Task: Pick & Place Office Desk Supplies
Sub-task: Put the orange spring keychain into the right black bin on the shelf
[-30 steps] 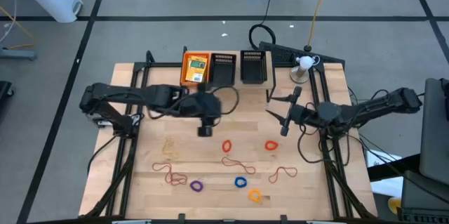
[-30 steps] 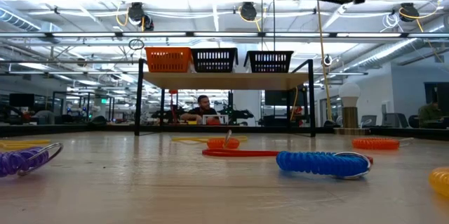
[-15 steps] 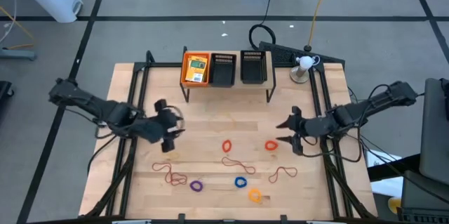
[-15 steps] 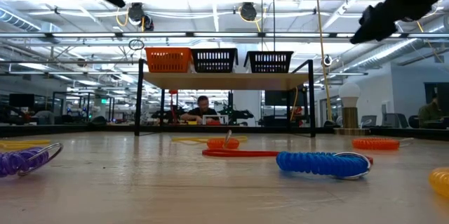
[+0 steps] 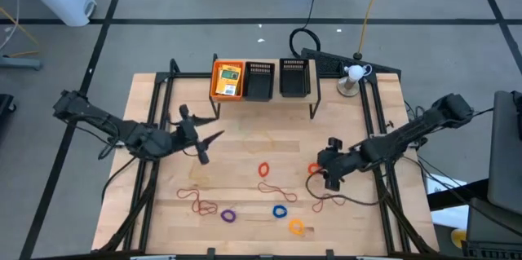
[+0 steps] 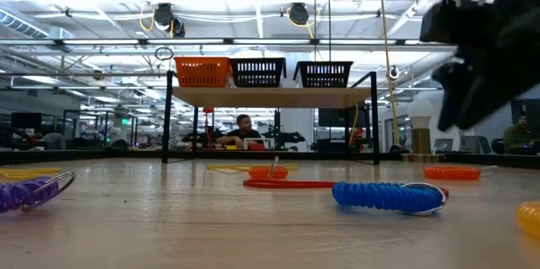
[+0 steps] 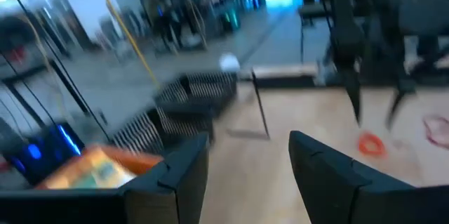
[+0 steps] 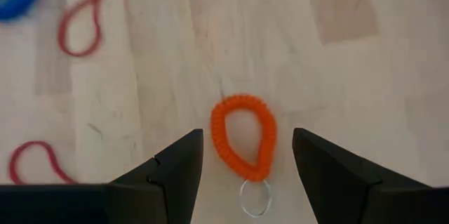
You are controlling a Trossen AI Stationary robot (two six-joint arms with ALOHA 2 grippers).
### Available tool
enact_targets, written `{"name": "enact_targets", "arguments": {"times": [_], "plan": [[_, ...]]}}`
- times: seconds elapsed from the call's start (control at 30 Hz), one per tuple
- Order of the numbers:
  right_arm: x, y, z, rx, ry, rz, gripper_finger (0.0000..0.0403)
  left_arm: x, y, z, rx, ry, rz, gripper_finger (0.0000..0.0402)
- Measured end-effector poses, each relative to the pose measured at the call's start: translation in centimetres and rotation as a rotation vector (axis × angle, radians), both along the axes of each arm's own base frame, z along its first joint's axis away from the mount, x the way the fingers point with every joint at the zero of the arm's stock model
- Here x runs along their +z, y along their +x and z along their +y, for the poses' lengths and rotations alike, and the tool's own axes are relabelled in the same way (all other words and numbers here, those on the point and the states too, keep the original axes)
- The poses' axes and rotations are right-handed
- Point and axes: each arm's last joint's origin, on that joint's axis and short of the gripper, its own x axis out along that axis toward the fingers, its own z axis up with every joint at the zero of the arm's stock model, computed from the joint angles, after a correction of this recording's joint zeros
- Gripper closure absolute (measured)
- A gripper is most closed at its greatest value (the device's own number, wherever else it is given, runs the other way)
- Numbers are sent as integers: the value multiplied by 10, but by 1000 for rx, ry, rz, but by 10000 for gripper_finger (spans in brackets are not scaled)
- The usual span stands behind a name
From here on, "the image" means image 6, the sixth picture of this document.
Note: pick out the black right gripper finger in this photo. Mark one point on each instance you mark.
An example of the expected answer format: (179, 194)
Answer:
(468, 96)

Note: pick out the orange plastic basket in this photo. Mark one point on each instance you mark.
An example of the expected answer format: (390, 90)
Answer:
(202, 71)

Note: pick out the red rubber band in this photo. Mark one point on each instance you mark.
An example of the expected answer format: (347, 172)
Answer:
(291, 184)

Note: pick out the yellow rubber band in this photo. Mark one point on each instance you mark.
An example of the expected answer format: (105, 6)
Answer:
(25, 171)

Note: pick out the black background robot arm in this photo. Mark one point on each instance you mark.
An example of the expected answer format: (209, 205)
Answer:
(202, 138)
(287, 137)

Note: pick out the white bulb table lamp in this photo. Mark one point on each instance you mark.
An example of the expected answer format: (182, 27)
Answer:
(419, 134)

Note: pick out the person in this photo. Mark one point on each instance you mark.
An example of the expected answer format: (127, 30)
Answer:
(244, 134)
(516, 136)

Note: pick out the black monitor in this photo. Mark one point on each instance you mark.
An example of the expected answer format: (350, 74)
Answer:
(26, 120)
(337, 117)

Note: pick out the black plastic basket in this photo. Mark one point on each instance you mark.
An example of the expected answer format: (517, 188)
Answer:
(257, 84)
(322, 84)

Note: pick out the wooden shelf with black legs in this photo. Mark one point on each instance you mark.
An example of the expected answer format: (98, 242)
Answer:
(270, 97)

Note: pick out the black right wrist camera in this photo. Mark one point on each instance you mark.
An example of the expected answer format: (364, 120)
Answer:
(439, 22)

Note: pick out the black metal table frame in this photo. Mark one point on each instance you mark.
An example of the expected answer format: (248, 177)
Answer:
(84, 157)

